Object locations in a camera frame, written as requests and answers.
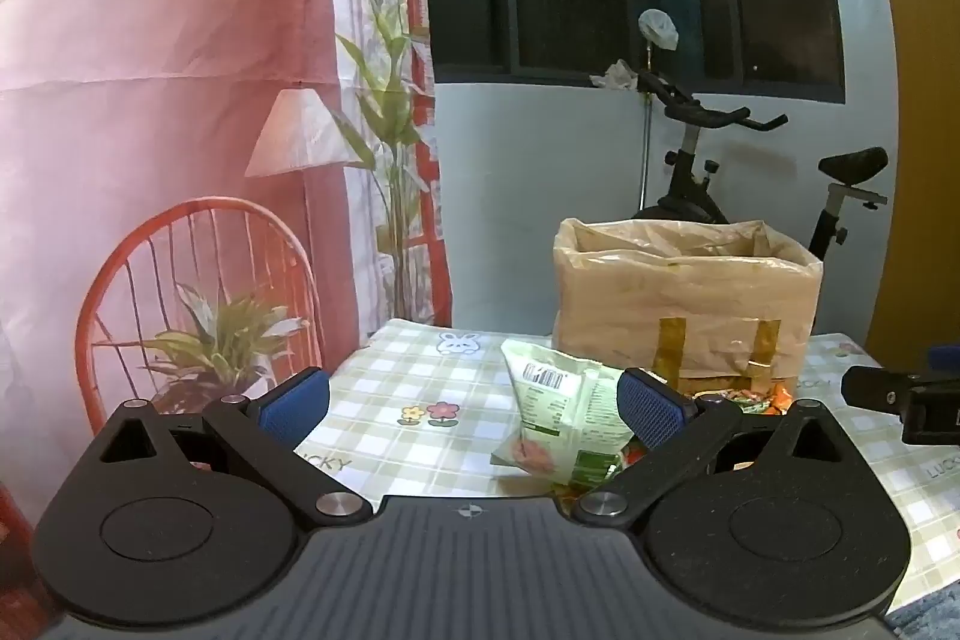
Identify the white plastic bag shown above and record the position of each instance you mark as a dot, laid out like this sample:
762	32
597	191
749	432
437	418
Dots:
660	29

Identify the printed pink backdrop cloth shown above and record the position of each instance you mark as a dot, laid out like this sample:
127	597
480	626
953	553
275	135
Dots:
150	48

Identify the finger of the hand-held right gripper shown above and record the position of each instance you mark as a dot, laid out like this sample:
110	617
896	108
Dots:
877	389
946	361

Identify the orange snack packet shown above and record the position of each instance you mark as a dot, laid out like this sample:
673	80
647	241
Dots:
750	398

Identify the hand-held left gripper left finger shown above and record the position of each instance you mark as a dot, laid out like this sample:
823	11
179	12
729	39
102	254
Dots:
289	411

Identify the green snack packet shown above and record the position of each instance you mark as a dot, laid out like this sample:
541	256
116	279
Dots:
559	407

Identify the white rag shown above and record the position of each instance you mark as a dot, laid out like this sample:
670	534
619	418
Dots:
615	75

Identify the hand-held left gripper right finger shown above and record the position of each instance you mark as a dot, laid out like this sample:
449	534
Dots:
651	411

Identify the black exercise bike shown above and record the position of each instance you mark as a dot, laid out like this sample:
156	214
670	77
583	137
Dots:
686	183

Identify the cardboard box with plastic liner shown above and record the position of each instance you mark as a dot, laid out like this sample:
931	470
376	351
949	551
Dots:
675	302

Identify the thin metal pole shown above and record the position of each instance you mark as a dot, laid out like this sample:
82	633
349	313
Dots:
646	160

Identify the brown wooden door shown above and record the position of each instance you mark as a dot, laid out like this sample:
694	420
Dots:
919	85

